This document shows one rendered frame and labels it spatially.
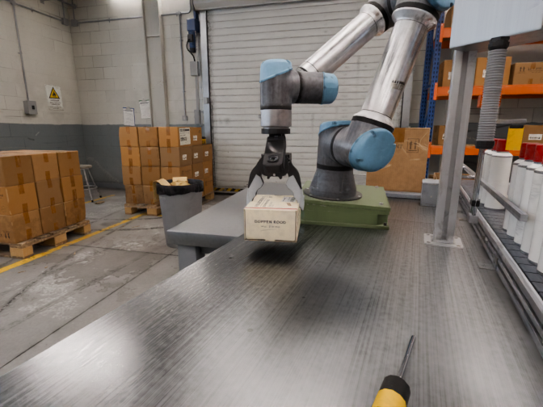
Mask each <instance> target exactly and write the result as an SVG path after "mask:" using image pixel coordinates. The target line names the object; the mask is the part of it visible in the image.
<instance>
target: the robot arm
mask: <svg viewBox="0 0 543 407"><path fill-rule="evenodd" d="M454 2H455V0H369V1H368V2H367V3H366V4H364V5H363V6H362V7H361V9H360V14H359V15H357V16H356V17H355V18H354V19H353V20H352V21H351V22H350V23H349V24H348V25H346V26H345V27H344V28H343V29H342V30H341V31H339V32H338V33H337V34H336V35H335V36H333V37H332V38H331V39H330V40H329V41H327V42H326V43H325V44H324V45H323V46H322V47H321V48H320V49H319V50H318V51H317V52H315V53H314V54H313V55H312V56H311V57H309V58H308V59H307V60H306V61H305V62H304V63H302V64H301V65H300V66H299V67H298V68H297V69H295V70H293V68H292V63H291V61H289V60H285V59H270V60H265V61H264V62H263V63H262V64H261V66H260V78H259V83H260V113H261V115H258V118H259V119H261V120H260V123H261V127H263V128H261V134H269V136H268V137H267V143H266V147H265V152H264V153H263V154H261V158H260V159H259V161H258V162H257V165H256V166H255V167H254V168H253V170H252V171H251V172H250V177H249V182H248V189H247V195H246V206H247V204H248V203H249V202H252V201H253V199H254V197H255V196H256V195H257V190H258V189H259V188H261V187H262V185H263V184H264V181H263V178H262V177H263V175H265V176H267V179H269V178H270V177H279V179H282V176H286V175H287V174H288V180H287V182H286V186H287V187H288V189H290V190H291V191H292V192H293V197H294V198H295V199H296V200H297V202H298V203H299V208H300V209H301V210H302V211H303V210H304V205H305V201H304V195H303V190H302V187H301V177H300V174H299V172H298V170H297V168H296V167H295V166H294V165H293V164H292V153H286V145H287V144H286V137H285V134H290V128H289V127H291V126H292V104H320V105H323V104H331V103H333V102H334V101H335V99H336V97H337V94H338V91H339V83H338V79H337V77H336V76H335V75H334V74H333V72H334V71H336V70H337V68H338V67H340V66H341V65H342V64H343V63H344V62H345V61H347V60H348V59H349V58H350V57H351V56H353V55H354V54H355V53H356V52H357V51H358V50H360V49H361V48H362V47H363V46H364V45H365V44H367V43H368V42H369V41H370V40H371V39H372V38H373V37H374V36H380V35H382V34H383V33H384V32H385V31H387V30H388V29H390V28H391V27H393V30H392V32H391V34H390V37H389V40H388V43H387V45H386V47H385V51H384V52H383V55H382V58H381V61H380V63H379V65H378V68H377V71H376V73H375V76H374V78H373V82H372V84H371V86H370V88H369V91H368V94H367V97H366V99H365V101H364V105H363V107H362V109H361V111H360V112H358V113H356V114H354V115H353V117H352V119H351V120H337V121H327V122H323V123H322V124H321V125H320V128H319V133H318V156H317V168H316V171H315V174H314V176H313V179H312V181H311V184H310V185H309V192H310V193H311V194H313V195H317V196H321V197H326V198H332V199H346V198H351V197H354V196H356V183H355V179H354V175H353V168H354V169H356V170H359V171H366V172H374V171H378V170H380V169H382V168H384V167H385V166H386V165H387V164H388V163H389V162H390V161H391V159H392V157H393V156H394V152H395V149H396V144H394V142H395V139H394V136H393V132H394V125H393V123H392V118H393V117H394V113H395V111H396V109H397V106H398V103H399V101H400V98H401V97H402V93H403V91H404V89H405V86H406V83H407V81H408V78H409V76H410V73H411V71H412V69H413V67H414V64H415V61H416V59H417V56H418V55H419V51H420V49H421V47H422V44H423V41H424V39H425V36H426V34H427V32H429V31H431V30H433V29H434V28H435V27H436V25H437V23H438V21H439V19H440V16H441V13H442V11H446V10H448V9H449V8H450V7H452V6H453V5H454Z"/></svg>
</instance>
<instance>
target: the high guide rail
mask: <svg viewBox="0 0 543 407"><path fill-rule="evenodd" d="M463 166H464V167H465V168H464V170H465V171H466V172H467V173H468V174H469V175H476V173H475V172H474V171H472V170H471V169H470V168H469V167H468V166H467V165H465V164H464V163H463ZM480 185H481V186H482V187H483V188H484V189H486V190H487V191H488V192H489V193H490V194H491V195H492V196H493V197H494V198H495V199H496V200H497V201H499V202H500V203H501V204H502V205H503V206H504V207H505V208H506V209H507V210H508V211H509V212H510V213H511V214H512V215H513V216H514V217H515V218H516V219H517V220H518V221H522V222H527V220H528V214H526V213H525V212H524V211H522V210H521V209H520V208H518V207H517V206H516V205H515V204H514V203H513V202H512V201H510V200H509V199H508V198H506V197H505V196H504V195H502V194H501V193H500V192H499V191H497V190H496V189H495V188H493V187H492V186H491V185H490V184H489V183H488V182H486V181H485V180H484V179H483V178H481V184H480Z"/></svg>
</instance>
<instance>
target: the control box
mask: <svg viewBox="0 0 543 407"><path fill-rule="evenodd" d="M498 36H510V40H509V42H510V43H509V47H511V46H516V45H521V44H529V43H533V42H537V41H542V40H543V0H455V2H454V9H453V17H452V30H451V39H450V46H449V47H450V49H453V50H457V51H462V52H468V51H475V50H478V52H485V51H489V50H488V44H489V41H490V39H491V38H494V37H498Z"/></svg>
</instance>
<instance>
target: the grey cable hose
mask: <svg viewBox="0 0 543 407"><path fill-rule="evenodd" d="M509 40H510V36H498V37H494V38H491V39H490V41H489V44H488V50H489V52H488V53H489V54H488V57H487V59H488V60H487V61H488V62H487V65H486V75H485V79H486V80H485V81H484V88H483V90H484V91H483V92H484V93H482V94H483V96H482V97H483V98H482V99H483V100H482V105H481V110H480V112H481V113H480V114H481V115H480V116H481V117H480V118H479V119H480V120H479V121H480V122H479V125H478V126H479V127H478V128H479V129H478V134H477V140H476V141H475V144H474V145H475V149H493V148H494V146H495V141H494V138H495V137H494V136H495V134H494V133H495V128H496V127H495V126H496V124H497V122H496V121H497V119H498V117H497V116H498V115H497V114H498V112H497V111H499V110H498V109H499V104H500V102H499V101H500V97H499V96H501V92H500V91H502V90H501V89H502V85H503V84H502V83H503V82H502V81H503V79H502V78H503V75H504V74H503V73H504V70H505V69H504V68H505V65H506V63H505V62H506V61H505V60H506V56H507V55H506V54H507V48H508V47H509V43H510V42H509Z"/></svg>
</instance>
